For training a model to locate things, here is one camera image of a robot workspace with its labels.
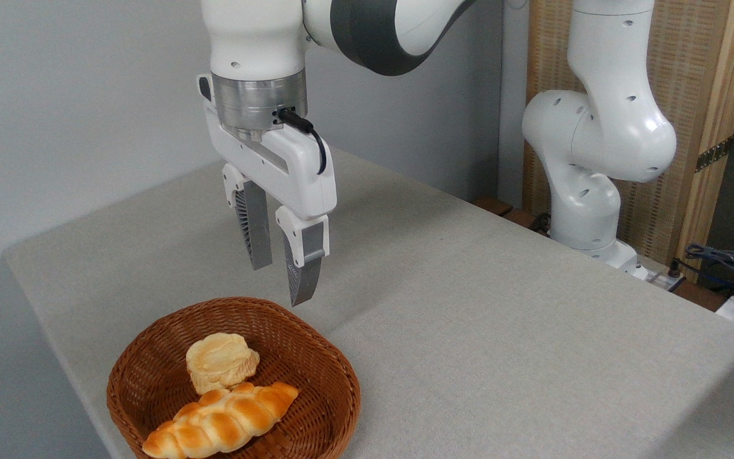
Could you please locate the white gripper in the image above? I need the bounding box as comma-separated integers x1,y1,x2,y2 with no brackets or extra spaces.
197,73,338,307

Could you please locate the round pale bread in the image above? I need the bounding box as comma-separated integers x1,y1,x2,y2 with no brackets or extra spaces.
185,332,261,395

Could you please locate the white robot base connector box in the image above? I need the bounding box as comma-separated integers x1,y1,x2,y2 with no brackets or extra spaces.
622,255,687,293

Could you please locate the twisted golden bread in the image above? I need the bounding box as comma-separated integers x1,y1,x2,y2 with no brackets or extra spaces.
142,381,300,459

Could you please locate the brown wicker basket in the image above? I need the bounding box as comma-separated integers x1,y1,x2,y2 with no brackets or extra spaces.
106,296,362,459

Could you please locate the metal screen hinge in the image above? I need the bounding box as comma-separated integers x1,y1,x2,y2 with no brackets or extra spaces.
694,135,734,173

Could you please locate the wooden rattan folding screen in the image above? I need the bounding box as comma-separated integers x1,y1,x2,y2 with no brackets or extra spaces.
522,0,734,282

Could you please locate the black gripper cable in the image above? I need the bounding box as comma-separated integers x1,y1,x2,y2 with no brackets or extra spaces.
276,108,329,176

